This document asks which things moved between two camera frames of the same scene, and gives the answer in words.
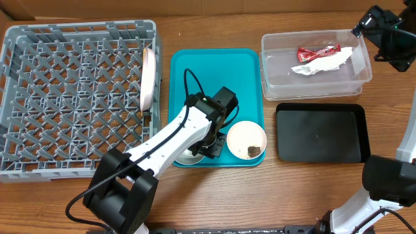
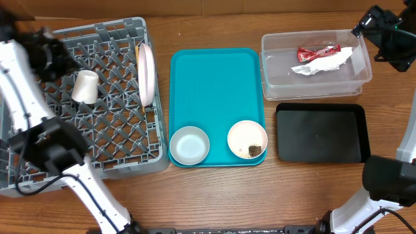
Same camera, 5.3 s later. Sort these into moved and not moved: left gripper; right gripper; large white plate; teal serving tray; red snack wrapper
Moved: left gripper; large white plate
Not moved: right gripper; teal serving tray; red snack wrapper
